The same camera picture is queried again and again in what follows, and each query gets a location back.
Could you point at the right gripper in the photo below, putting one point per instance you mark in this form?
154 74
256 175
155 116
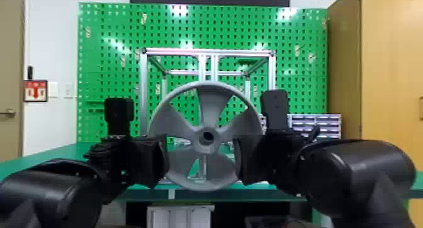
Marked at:
281 159

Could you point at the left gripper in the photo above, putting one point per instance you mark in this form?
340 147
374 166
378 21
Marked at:
117 159

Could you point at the grey wheel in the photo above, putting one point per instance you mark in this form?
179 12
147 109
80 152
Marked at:
211 102

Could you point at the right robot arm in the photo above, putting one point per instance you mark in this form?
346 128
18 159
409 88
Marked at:
357 176

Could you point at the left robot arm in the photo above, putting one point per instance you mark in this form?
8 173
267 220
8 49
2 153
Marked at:
49 196

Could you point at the white drawer cabinet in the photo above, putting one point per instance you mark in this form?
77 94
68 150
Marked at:
317 125

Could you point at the tan wooden cupboard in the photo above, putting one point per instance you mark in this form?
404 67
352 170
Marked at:
390 74

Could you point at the beige door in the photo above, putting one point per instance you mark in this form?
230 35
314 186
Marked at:
11 57

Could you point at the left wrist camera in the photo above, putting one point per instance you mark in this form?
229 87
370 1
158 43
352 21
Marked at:
119 112

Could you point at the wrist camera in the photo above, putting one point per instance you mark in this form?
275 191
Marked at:
274 107
119 112

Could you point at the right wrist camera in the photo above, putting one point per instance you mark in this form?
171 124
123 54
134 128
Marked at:
274 107

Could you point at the silver frame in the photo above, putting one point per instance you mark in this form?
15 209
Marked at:
143 90

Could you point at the white wall switch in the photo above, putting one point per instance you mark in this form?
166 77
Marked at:
53 89
69 89

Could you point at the red wall sign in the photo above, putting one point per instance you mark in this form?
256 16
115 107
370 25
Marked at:
35 90

